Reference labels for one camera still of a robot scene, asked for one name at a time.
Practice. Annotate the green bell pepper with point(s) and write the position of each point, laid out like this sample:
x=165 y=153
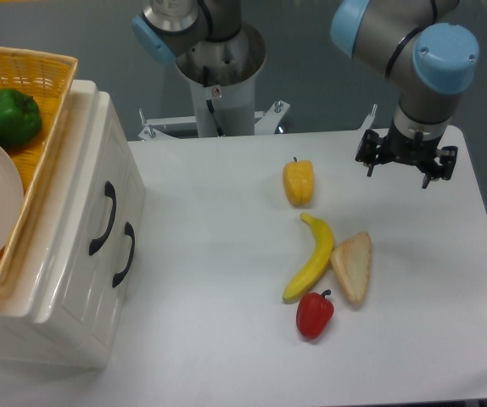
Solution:
x=20 y=118

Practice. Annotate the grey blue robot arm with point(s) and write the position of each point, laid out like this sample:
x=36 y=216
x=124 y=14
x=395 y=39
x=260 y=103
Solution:
x=406 y=42

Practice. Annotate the toast slice wedge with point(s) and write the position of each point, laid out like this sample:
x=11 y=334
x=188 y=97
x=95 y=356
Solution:
x=351 y=262

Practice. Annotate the yellow bell pepper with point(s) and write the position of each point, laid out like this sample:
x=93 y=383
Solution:
x=299 y=182

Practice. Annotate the white drawer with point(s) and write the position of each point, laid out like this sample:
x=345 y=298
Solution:
x=97 y=231
x=116 y=251

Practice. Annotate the red bell pepper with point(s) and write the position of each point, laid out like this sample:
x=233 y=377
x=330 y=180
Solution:
x=314 y=312

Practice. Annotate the yellow woven basket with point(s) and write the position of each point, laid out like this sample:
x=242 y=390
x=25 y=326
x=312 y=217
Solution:
x=45 y=80

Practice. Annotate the white drawer cabinet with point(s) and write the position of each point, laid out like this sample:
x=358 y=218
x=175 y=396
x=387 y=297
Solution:
x=35 y=324

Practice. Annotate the yellow banana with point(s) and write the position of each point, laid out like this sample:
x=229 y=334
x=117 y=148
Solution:
x=311 y=272

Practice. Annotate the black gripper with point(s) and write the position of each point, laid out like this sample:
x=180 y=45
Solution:
x=412 y=143

